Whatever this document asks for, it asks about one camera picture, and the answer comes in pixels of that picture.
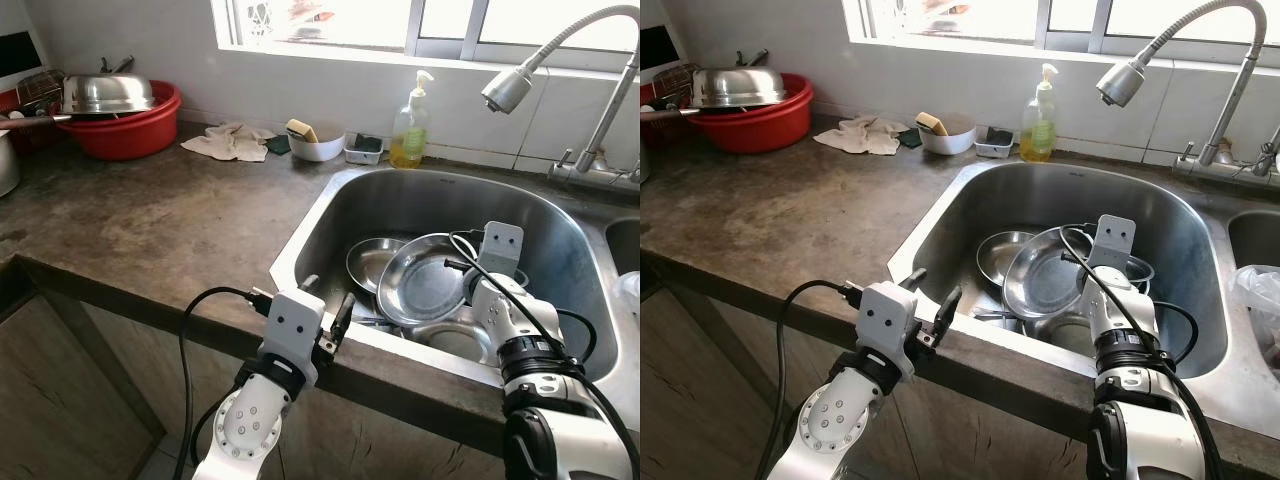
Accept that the yellow dish soap bottle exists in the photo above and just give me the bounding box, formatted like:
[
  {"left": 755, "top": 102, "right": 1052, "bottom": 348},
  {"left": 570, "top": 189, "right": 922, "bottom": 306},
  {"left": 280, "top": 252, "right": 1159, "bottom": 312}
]
[
  {"left": 388, "top": 70, "right": 433, "bottom": 169},
  {"left": 1018, "top": 63, "right": 1061, "bottom": 163}
]

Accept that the white window frame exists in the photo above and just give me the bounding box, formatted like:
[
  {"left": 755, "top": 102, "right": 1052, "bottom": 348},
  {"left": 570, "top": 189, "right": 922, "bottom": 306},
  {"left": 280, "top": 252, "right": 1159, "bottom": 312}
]
[
  {"left": 210, "top": 0, "right": 641, "bottom": 76},
  {"left": 845, "top": 0, "right": 1280, "bottom": 71}
]

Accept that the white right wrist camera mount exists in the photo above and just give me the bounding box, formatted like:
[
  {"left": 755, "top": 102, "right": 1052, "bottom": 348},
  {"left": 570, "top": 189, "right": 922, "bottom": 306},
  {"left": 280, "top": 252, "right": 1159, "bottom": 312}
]
[
  {"left": 478, "top": 222, "right": 524, "bottom": 281},
  {"left": 1092, "top": 215, "right": 1139, "bottom": 271}
]

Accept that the flexible steel spray faucet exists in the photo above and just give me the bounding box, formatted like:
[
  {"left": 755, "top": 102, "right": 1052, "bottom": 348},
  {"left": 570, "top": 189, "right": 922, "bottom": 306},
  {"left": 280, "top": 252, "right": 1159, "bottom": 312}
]
[
  {"left": 480, "top": 4, "right": 641, "bottom": 193},
  {"left": 1095, "top": 0, "right": 1280, "bottom": 191}
]

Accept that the clear plastic bag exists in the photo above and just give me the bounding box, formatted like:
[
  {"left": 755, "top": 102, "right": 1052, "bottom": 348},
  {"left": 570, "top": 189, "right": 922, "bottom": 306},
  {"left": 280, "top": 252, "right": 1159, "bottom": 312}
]
[
  {"left": 1230, "top": 265, "right": 1280, "bottom": 376},
  {"left": 612, "top": 270, "right": 641, "bottom": 321}
]

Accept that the wire mesh strainer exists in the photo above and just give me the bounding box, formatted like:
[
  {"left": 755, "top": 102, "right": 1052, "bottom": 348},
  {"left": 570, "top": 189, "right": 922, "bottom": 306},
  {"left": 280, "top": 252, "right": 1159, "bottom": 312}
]
[
  {"left": 18, "top": 68, "right": 66, "bottom": 111},
  {"left": 655, "top": 62, "right": 701, "bottom": 101}
]

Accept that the white rectangular tray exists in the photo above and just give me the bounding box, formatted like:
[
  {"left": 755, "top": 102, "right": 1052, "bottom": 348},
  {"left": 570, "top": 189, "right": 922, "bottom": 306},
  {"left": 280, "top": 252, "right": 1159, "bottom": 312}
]
[
  {"left": 345, "top": 135, "right": 388, "bottom": 166},
  {"left": 975, "top": 127, "right": 1016, "bottom": 159}
]

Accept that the crumpled beige cloth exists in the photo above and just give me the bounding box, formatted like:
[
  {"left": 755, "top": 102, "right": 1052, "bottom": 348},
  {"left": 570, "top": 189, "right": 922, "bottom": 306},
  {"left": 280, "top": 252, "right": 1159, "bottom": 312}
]
[
  {"left": 180, "top": 122, "right": 276, "bottom": 163},
  {"left": 813, "top": 115, "right": 909, "bottom": 156}
]

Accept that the stainless steel double sink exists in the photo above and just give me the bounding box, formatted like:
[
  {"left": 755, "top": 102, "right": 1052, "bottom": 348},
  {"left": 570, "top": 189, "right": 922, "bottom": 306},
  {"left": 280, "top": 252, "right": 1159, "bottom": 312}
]
[
  {"left": 888, "top": 160, "right": 1280, "bottom": 446},
  {"left": 268, "top": 165, "right": 641, "bottom": 426}
]

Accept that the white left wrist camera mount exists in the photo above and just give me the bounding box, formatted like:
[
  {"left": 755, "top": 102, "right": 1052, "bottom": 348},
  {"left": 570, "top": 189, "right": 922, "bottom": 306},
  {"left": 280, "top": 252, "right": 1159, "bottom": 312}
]
[
  {"left": 265, "top": 290, "right": 328, "bottom": 386},
  {"left": 860, "top": 283, "right": 921, "bottom": 379}
]

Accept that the red plastic basin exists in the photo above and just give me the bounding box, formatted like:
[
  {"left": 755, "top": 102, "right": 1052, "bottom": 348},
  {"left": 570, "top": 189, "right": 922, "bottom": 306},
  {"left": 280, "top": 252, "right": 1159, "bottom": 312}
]
[
  {"left": 690, "top": 72, "right": 814, "bottom": 154},
  {"left": 55, "top": 80, "right": 183, "bottom": 161}
]

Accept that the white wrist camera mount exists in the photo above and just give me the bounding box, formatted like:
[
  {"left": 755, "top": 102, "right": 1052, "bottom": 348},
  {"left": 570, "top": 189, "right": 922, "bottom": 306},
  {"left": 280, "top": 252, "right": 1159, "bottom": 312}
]
[
  {"left": 265, "top": 290, "right": 328, "bottom": 386},
  {"left": 1092, "top": 215, "right": 1139, "bottom": 271},
  {"left": 478, "top": 222, "right": 524, "bottom": 281},
  {"left": 860, "top": 283, "right": 921, "bottom": 379}
]

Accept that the small white bowl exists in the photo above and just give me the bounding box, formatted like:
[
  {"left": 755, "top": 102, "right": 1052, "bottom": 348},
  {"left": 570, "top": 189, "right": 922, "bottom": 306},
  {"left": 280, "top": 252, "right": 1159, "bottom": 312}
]
[
  {"left": 918, "top": 120, "right": 978, "bottom": 156},
  {"left": 287, "top": 128, "right": 346, "bottom": 163}
]

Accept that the round steel plate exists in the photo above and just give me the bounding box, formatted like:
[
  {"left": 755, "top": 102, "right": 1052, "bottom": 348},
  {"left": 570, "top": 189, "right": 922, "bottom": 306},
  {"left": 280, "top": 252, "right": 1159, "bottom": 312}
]
[
  {"left": 1003, "top": 227, "right": 1098, "bottom": 321},
  {"left": 345, "top": 237, "right": 421, "bottom": 293},
  {"left": 975, "top": 230, "right": 1041, "bottom": 288},
  {"left": 377, "top": 232, "right": 483, "bottom": 328}
]

